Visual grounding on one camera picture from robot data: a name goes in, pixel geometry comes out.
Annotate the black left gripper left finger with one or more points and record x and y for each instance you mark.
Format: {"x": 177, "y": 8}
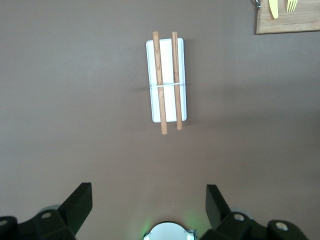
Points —
{"x": 70, "y": 212}

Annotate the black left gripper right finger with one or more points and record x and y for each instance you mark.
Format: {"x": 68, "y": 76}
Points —
{"x": 220, "y": 215}

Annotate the wooden rod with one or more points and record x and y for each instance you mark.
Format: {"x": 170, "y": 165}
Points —
{"x": 159, "y": 75}
{"x": 176, "y": 75}

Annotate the white rack base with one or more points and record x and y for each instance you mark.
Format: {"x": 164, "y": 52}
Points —
{"x": 167, "y": 62}

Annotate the wooden cutting board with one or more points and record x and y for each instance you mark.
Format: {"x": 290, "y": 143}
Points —
{"x": 300, "y": 25}

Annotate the yellow knife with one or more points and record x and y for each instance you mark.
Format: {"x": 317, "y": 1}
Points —
{"x": 273, "y": 8}

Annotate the yellow fork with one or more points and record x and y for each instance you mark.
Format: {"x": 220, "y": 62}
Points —
{"x": 291, "y": 5}

